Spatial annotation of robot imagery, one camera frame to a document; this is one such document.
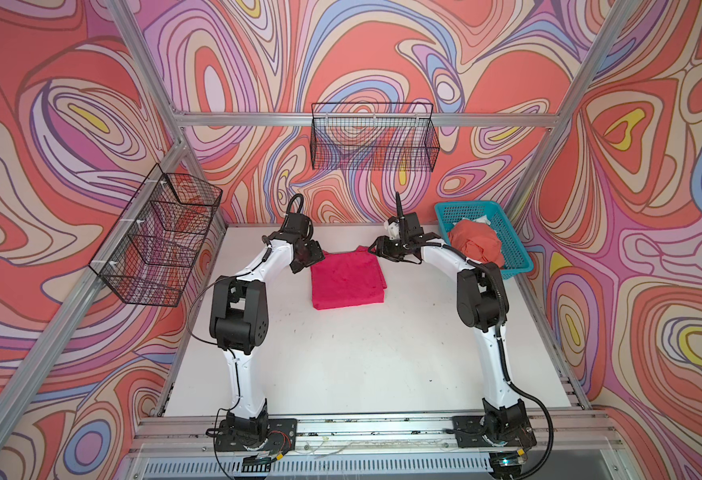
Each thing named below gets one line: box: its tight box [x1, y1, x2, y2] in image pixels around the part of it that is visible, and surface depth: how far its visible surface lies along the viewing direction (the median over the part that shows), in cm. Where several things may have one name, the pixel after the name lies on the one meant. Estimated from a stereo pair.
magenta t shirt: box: [311, 246, 387, 311], surface depth 102 cm
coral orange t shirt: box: [448, 220, 504, 268], surface depth 107 cm
